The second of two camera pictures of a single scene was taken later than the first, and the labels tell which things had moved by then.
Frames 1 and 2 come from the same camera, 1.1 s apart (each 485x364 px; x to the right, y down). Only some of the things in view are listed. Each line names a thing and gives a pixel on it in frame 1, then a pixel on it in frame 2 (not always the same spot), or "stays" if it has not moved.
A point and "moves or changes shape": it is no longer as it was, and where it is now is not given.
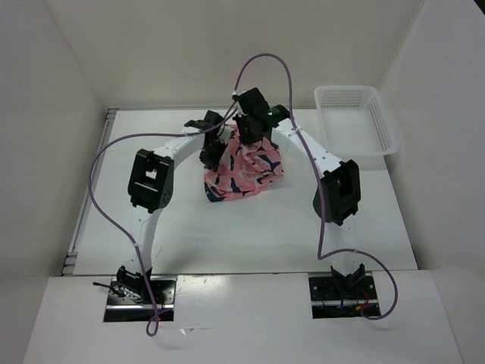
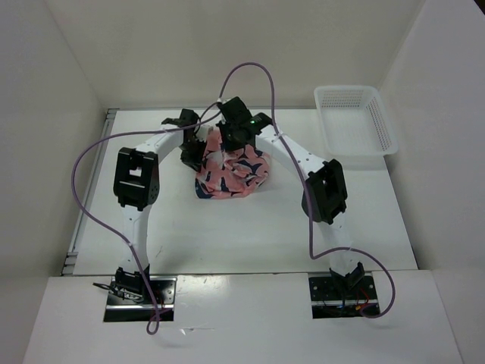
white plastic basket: x=355 y=120 stays
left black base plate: x=120 y=307 stays
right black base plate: x=329 y=302 stays
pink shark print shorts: x=244 y=168 moves or changes shape
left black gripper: x=214 y=163 to x=195 y=161
